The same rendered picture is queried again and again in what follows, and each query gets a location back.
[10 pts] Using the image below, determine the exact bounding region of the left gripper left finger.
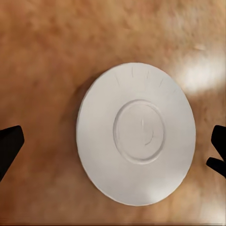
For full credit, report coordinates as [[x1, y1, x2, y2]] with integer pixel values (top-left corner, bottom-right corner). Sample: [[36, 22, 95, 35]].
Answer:
[[0, 126, 24, 181]]

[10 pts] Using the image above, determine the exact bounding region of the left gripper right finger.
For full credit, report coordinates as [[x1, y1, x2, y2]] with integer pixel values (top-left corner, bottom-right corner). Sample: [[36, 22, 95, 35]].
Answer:
[[211, 125, 226, 163]]

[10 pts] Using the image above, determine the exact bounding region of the saucer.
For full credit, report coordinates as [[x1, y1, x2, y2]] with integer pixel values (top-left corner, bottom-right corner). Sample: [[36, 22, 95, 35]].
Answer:
[[76, 63, 196, 207]]

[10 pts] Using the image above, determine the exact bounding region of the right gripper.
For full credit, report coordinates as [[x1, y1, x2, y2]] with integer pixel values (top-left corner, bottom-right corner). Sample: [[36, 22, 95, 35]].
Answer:
[[206, 157, 226, 177]]

